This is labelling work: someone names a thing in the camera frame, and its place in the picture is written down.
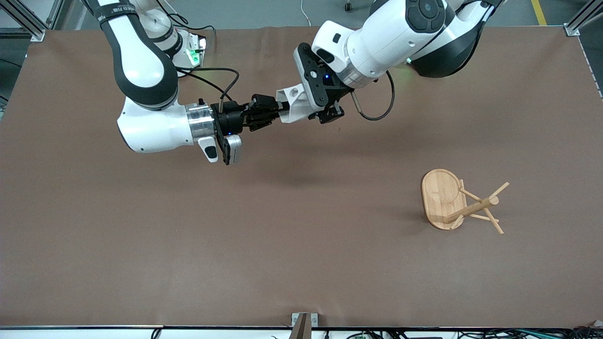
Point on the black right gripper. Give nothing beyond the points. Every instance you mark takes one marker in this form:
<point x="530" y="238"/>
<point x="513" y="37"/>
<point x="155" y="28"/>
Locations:
<point x="231" y="121"/>

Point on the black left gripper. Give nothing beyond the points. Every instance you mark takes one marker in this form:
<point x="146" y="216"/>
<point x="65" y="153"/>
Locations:
<point x="332" y="112"/>

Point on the white faceted cup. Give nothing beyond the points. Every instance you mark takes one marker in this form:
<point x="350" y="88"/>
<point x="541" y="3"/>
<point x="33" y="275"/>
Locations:
<point x="294" y="106"/>

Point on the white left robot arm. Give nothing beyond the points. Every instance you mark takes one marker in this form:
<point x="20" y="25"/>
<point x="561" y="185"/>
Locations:
<point x="391" y="37"/>

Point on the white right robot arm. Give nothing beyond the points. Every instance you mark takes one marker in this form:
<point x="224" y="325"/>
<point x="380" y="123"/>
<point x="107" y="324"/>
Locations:
<point x="141" y="61"/>

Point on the wooden cup rack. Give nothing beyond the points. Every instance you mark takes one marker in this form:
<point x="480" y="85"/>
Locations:
<point x="440" y="197"/>

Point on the brown table cover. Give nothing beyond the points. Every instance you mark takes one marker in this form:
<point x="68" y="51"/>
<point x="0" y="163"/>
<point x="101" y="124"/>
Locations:
<point x="301" y="212"/>

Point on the grey metal camera bracket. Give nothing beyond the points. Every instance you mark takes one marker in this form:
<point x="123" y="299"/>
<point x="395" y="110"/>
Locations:
<point x="301" y="325"/>

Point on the upright grey frame post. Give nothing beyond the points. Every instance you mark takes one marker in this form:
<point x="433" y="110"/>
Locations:
<point x="61" y="12"/>

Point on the slanted aluminium frame profile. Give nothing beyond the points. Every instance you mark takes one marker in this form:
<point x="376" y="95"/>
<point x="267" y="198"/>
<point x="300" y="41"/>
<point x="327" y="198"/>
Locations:
<point x="29" y="27"/>

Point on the aluminium frame profile with bracket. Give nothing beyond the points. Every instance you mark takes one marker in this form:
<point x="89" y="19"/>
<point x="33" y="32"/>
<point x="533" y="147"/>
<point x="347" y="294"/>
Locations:
<point x="572" y="29"/>

